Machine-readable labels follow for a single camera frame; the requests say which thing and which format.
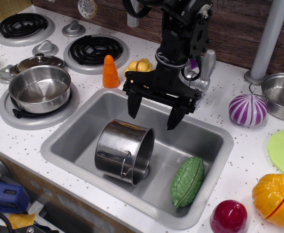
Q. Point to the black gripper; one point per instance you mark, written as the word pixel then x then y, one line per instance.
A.
pixel 167 84

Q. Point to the steel pot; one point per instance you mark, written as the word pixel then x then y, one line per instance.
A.
pixel 124 151

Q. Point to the grey metal sink basin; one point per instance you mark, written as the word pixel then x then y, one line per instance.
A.
pixel 72 148

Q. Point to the steel pot lid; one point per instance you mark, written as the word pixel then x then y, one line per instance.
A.
pixel 39 60

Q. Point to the yellow bell pepper toy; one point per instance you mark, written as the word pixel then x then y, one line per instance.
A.
pixel 142 65

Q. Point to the silver toy faucet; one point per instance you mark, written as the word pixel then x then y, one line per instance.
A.
pixel 205 72

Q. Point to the orange carrot toy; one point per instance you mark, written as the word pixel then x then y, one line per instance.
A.
pixel 110 75

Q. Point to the purple eggplant toy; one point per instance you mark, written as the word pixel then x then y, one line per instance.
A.
pixel 194 63

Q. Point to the green bitter gourd toy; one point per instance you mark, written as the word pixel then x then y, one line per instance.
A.
pixel 187 182

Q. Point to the back right stove burner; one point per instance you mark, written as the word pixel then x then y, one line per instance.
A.
pixel 86 55

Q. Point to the stove burner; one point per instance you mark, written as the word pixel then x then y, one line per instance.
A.
pixel 25 29
pixel 86 55
pixel 40 115

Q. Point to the purple striped onion toy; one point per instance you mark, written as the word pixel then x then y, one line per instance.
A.
pixel 247 110

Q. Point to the grey vertical pole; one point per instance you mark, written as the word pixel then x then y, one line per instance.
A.
pixel 267 44

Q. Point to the rear grey stove knob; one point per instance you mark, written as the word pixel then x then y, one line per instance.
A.
pixel 73 29

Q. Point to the grey stove knob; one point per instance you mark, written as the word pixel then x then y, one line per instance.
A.
pixel 73 29
pixel 46 48

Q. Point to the hanging perforated strainer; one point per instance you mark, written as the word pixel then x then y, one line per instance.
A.
pixel 87 8

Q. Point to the steel pan on burner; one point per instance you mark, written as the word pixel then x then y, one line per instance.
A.
pixel 39 83

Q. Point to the front grey stove knob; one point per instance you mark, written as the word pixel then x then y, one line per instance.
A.
pixel 46 48

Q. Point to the steel bowl at right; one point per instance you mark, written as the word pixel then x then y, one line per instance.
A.
pixel 273 94

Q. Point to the red apple toy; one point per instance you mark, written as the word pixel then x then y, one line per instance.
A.
pixel 230 216

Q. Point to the front left stove burner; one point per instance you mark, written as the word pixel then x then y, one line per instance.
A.
pixel 40 115

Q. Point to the orange pumpkin toy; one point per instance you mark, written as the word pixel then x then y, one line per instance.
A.
pixel 268 198

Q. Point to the back left stove burner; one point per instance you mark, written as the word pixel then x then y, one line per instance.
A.
pixel 25 29

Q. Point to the blue clamp tool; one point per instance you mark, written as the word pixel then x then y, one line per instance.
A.
pixel 13 199

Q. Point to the yellow cloth piece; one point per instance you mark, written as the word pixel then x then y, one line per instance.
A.
pixel 21 220

